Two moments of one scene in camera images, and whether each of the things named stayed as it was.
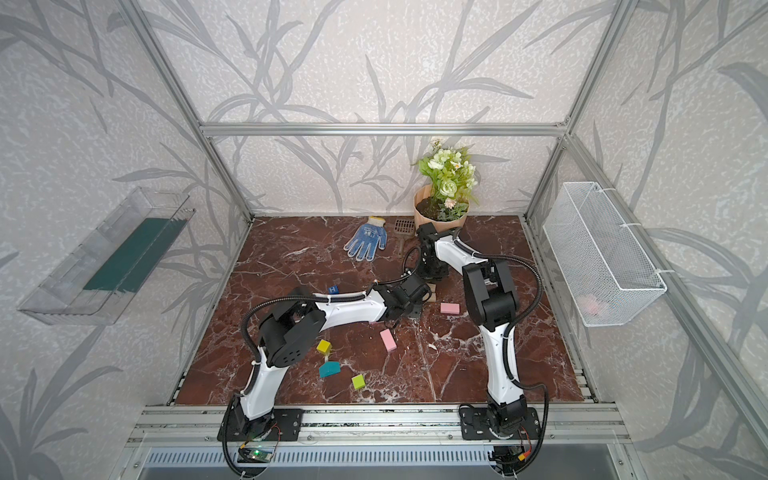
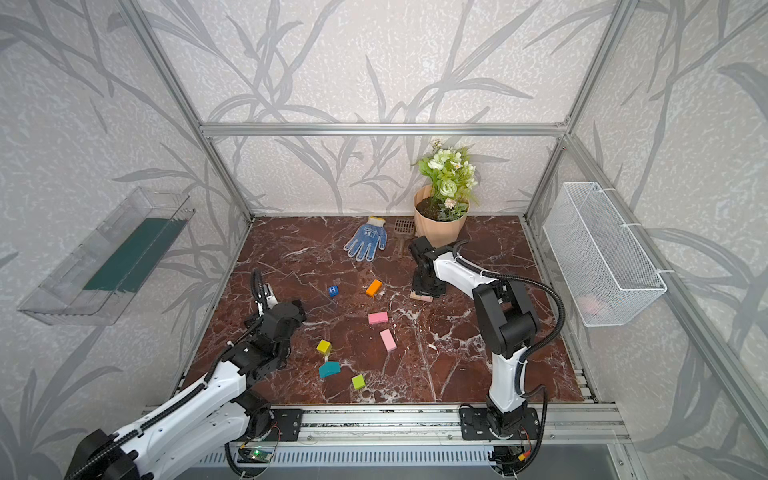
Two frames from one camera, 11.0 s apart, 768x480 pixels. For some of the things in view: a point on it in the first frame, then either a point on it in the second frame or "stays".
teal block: [329, 368] stays
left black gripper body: [417, 293] -> [264, 309]
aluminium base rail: [425, 426] stays
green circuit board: [254, 455] stays
